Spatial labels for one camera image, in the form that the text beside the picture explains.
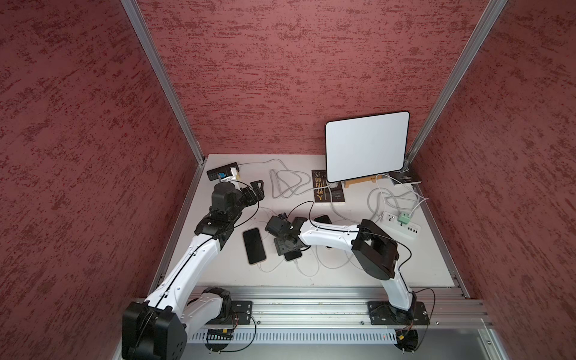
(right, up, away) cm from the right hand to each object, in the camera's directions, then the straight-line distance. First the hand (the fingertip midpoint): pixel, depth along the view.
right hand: (289, 248), depth 90 cm
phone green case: (0, -2, -5) cm, 5 cm away
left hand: (-13, +25, -10) cm, 30 cm away
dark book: (+17, +22, +17) cm, 33 cm away
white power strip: (+44, +9, +4) cm, 45 cm away
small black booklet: (+60, +30, +24) cm, 72 cm away
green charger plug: (+48, +12, +2) cm, 50 cm away
